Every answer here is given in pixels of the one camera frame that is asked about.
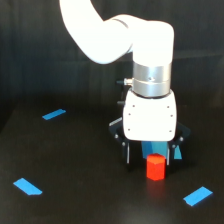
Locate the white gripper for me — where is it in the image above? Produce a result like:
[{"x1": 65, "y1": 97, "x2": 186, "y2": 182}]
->
[{"x1": 109, "y1": 90, "x2": 190, "y2": 166}]

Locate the red hexagonal block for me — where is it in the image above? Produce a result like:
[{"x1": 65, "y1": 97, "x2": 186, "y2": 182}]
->
[{"x1": 146, "y1": 153, "x2": 166, "y2": 181}]

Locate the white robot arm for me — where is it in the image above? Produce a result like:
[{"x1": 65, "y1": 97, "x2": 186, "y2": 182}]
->
[{"x1": 59, "y1": 0, "x2": 190, "y2": 161}]

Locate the folded blue paper sheet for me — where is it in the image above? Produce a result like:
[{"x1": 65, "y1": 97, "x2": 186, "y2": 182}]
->
[{"x1": 141, "y1": 141, "x2": 168, "y2": 159}]

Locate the blue tape strip near right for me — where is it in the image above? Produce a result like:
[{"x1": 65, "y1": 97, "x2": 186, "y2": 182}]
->
[{"x1": 183, "y1": 186, "x2": 213, "y2": 206}]

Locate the blue tape strip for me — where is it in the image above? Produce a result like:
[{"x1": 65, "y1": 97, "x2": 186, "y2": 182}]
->
[
  {"x1": 183, "y1": 186, "x2": 213, "y2": 206},
  {"x1": 13, "y1": 178, "x2": 42, "y2": 196},
  {"x1": 42, "y1": 109, "x2": 66, "y2": 120}
]

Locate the blue tape strip far left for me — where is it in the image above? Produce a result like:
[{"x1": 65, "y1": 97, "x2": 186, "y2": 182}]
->
[{"x1": 42, "y1": 109, "x2": 66, "y2": 120}]

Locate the blue tape strip near left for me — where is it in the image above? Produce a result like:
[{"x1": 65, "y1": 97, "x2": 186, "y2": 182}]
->
[{"x1": 13, "y1": 178, "x2": 42, "y2": 196}]

